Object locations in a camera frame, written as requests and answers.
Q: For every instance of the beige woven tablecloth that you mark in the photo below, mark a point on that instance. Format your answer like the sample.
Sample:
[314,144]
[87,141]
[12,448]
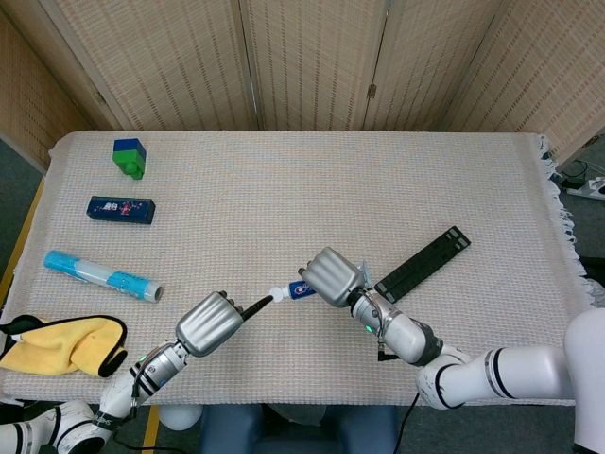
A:
[302,198]

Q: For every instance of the green blue toy block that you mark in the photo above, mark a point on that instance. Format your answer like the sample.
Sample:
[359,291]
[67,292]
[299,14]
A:
[128,155]

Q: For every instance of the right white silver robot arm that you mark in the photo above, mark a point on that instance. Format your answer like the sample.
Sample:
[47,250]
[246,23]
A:
[472,364]

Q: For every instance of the bamboo folding screen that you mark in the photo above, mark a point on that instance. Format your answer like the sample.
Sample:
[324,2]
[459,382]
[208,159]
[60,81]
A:
[307,61]

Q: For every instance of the dark blue printed box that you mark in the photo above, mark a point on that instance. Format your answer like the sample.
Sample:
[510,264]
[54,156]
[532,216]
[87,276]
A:
[120,209]

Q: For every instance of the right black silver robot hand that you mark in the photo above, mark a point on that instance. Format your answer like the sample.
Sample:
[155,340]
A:
[333,276]

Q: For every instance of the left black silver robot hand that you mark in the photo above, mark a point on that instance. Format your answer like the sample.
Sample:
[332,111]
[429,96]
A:
[208,326]

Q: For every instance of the black flat folding bar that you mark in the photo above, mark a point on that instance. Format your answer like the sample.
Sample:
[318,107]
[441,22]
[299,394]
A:
[425,265]

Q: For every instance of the white power strip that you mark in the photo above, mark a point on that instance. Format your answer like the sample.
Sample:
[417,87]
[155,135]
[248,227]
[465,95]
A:
[588,189]

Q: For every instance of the white toothpaste cap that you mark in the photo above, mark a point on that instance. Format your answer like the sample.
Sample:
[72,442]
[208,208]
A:
[275,293]

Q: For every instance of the white round object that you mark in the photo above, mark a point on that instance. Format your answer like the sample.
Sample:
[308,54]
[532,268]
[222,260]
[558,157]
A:
[179,416]

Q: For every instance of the black object beside table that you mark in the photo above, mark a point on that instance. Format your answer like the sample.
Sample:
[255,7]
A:
[594,265]

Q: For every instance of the yellow cloth with black trim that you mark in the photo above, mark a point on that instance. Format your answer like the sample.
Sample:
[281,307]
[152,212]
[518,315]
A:
[57,343]

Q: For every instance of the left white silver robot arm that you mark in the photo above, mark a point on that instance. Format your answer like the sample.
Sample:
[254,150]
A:
[142,373]

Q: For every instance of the blue white cling film roll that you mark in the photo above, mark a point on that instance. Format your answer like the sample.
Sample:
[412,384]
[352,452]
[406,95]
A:
[101,274]

